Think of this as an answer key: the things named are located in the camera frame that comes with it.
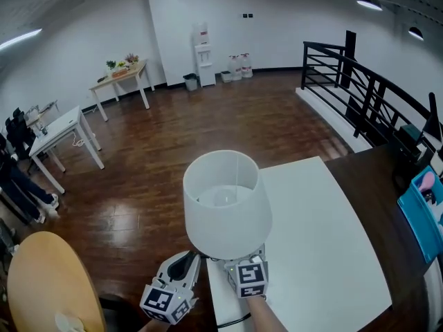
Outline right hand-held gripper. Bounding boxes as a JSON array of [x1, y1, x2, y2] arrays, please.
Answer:
[[224, 246, 269, 299]]

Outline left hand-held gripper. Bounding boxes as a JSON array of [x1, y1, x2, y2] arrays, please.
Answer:
[[139, 250, 201, 324]]

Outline white table lamp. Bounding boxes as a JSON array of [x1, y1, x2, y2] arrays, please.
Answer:
[[182, 149, 273, 261]]

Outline white ceramic mug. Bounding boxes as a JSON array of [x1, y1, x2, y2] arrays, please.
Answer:
[[54, 311, 86, 332]]

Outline person's right forearm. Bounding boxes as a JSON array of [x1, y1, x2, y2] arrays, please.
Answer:
[[247, 295, 288, 332]]

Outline person's left forearm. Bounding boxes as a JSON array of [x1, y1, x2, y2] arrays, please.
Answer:
[[138, 318, 174, 332]]

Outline white low table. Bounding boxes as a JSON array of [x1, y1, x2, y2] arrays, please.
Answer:
[[206, 156, 392, 332]]

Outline round wooden table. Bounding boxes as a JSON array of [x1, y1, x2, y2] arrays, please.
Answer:
[[6, 231, 107, 332]]

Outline dark wooden desk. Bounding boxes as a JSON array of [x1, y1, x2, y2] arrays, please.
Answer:
[[324, 143, 433, 332]]

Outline blue plastic bin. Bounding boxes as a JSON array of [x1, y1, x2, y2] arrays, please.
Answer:
[[397, 165, 443, 264]]

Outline white rectangular desk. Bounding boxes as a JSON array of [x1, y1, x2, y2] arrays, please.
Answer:
[[28, 104, 105, 195]]

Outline grey trash bin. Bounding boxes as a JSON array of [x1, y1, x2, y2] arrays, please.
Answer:
[[182, 73, 199, 92]]

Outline light wooden table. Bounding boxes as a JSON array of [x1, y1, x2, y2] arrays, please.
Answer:
[[89, 59, 156, 122]]

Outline pink plush item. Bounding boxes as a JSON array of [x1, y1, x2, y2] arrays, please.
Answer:
[[417, 170, 436, 193]]

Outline white water dispenser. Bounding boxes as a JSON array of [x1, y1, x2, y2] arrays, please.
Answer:
[[193, 43, 217, 88]]

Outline clear water jug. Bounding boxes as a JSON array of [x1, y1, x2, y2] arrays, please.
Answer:
[[227, 54, 243, 82], [239, 53, 254, 79]]

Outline white desk with laptop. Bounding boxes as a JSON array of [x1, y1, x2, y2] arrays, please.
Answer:
[[26, 99, 60, 124]]

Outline black office chair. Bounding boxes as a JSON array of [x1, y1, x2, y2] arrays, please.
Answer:
[[5, 107, 35, 160]]

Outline dark rectangular box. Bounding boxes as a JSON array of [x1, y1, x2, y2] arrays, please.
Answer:
[[392, 123, 426, 162]]

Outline black metal railing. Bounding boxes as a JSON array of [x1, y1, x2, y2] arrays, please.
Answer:
[[300, 30, 443, 158]]

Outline water dispenser bottle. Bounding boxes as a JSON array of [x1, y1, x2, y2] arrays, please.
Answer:
[[192, 21, 210, 46]]

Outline long ceiling light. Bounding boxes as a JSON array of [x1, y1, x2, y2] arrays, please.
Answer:
[[0, 28, 43, 50]]

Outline black cable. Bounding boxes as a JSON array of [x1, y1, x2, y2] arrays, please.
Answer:
[[217, 309, 252, 328]]

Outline white power strip cable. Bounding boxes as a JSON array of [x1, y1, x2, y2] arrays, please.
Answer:
[[72, 131, 96, 148]]

